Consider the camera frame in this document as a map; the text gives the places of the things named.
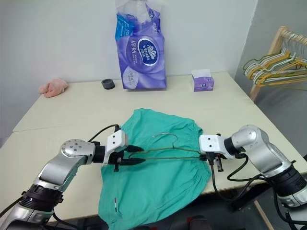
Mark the wooden clothes rack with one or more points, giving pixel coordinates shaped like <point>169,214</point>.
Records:
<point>275,43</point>

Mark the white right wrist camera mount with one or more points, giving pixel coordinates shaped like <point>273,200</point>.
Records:
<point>211,142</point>

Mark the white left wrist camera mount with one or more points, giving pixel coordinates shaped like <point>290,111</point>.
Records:
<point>116,141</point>

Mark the small purple tissue box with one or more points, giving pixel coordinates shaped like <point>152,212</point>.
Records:
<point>202,82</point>

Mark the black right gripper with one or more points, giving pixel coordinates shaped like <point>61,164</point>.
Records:
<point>216,160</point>

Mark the green shorts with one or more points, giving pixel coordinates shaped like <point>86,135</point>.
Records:
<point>153,187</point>

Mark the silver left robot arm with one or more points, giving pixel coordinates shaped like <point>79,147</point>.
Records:
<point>62,165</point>

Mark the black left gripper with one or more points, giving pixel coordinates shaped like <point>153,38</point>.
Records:
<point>117,160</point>

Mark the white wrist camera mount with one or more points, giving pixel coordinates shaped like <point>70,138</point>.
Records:
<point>211,142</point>
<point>116,141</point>

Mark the purple tissue multipack bag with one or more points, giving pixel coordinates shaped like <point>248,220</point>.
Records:
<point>141,55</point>

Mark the pink cloth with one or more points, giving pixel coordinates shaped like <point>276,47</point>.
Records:
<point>54,87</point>

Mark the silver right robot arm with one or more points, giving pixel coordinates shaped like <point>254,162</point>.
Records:
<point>263,148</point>

